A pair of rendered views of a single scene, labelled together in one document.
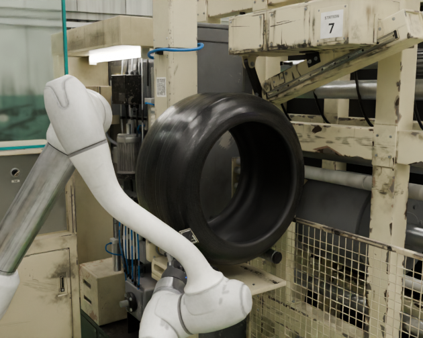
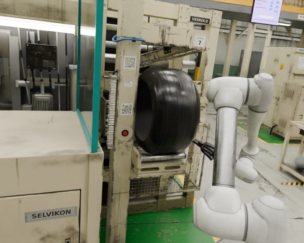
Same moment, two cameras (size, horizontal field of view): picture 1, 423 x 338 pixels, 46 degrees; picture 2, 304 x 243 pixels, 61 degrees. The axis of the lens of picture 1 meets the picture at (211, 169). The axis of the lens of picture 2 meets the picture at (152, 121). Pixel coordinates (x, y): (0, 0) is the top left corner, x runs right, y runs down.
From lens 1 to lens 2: 2.23 m
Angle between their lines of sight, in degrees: 75
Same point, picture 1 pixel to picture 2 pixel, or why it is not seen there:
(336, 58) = (180, 52)
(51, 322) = not seen: outside the picture
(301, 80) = (160, 60)
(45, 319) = not seen: outside the picture
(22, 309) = not seen: outside the picture
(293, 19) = (181, 33)
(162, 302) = (246, 162)
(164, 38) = (137, 32)
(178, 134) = (194, 93)
